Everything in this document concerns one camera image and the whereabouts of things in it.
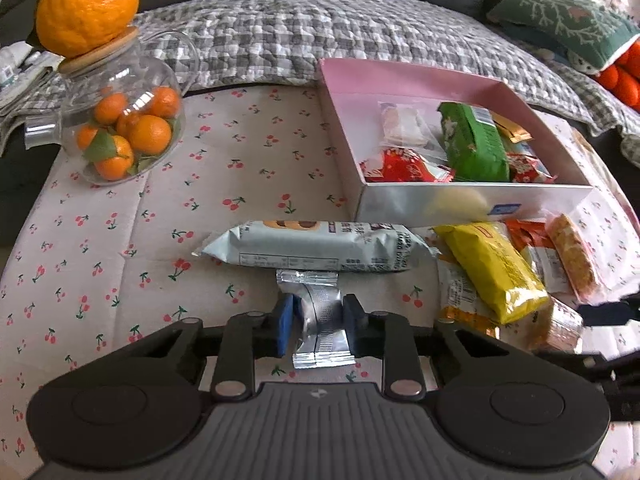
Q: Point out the glass teapot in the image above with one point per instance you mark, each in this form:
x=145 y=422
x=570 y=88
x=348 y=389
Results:
x=150 y=75

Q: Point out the pale blue cookie packet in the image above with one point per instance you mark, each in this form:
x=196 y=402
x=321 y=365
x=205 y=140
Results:
x=310 y=250

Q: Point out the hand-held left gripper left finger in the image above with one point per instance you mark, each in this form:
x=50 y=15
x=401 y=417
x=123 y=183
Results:
x=282 y=325

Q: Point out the pink cardboard box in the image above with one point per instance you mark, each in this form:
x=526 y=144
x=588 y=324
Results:
x=425 y=200

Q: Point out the white and blue plush toy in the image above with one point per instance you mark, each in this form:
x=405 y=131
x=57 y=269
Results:
x=585 y=62

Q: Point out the red snack packet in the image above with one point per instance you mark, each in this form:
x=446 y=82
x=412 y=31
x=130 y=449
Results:
x=405 y=165
x=530 y=167

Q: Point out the silver foil snack packet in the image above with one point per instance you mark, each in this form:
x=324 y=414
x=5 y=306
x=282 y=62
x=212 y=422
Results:
x=320 y=310

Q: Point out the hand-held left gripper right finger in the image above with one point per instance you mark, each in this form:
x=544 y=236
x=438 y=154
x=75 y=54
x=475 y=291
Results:
x=355 y=325

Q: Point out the cherry print cloth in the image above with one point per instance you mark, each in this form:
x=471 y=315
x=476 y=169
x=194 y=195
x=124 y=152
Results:
x=150 y=240

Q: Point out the green embroidered cushion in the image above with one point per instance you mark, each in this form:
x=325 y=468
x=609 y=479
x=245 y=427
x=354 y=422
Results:
x=565 y=15

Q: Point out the clear pale pastry packet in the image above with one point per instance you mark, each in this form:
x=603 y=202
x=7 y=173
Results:
x=405 y=122

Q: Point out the orange plush toy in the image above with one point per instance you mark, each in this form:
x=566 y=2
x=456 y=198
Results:
x=622 y=82

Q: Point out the wooden teapot lid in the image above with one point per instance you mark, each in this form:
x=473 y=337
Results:
x=100 y=57

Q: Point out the floral print cloth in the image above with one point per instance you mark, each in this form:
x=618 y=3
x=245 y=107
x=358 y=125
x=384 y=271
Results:
x=582 y=145

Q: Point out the pink speckled clear snack packet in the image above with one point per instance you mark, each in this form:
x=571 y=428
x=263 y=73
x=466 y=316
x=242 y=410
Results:
x=570 y=255

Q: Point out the yellow snack packet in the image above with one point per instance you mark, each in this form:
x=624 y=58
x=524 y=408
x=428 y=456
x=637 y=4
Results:
x=495 y=270

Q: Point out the grey checkered quilted blanket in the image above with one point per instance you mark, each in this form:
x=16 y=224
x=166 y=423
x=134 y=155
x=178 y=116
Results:
x=300 y=35

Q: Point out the cluster of small mandarins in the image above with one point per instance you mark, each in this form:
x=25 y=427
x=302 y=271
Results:
x=145 y=132

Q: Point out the gold foil snack packet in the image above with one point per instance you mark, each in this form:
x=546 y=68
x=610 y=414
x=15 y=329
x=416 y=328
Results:
x=510 y=127

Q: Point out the large orange citrus fruit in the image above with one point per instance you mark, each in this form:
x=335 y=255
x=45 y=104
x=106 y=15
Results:
x=87 y=5

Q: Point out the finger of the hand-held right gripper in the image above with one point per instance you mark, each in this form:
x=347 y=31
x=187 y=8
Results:
x=610 y=312

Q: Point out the clear wafer cracker packet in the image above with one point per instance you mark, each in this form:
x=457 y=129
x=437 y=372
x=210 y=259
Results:
x=555 y=325

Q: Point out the green snack packet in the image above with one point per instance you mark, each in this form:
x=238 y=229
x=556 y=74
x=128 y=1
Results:
x=475 y=145

